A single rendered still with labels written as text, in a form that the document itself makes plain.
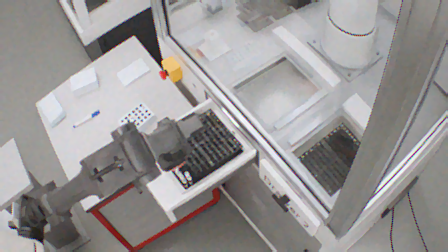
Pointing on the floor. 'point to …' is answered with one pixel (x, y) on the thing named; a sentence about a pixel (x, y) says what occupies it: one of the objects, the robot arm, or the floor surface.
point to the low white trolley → (127, 197)
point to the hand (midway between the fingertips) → (175, 166)
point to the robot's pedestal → (19, 182)
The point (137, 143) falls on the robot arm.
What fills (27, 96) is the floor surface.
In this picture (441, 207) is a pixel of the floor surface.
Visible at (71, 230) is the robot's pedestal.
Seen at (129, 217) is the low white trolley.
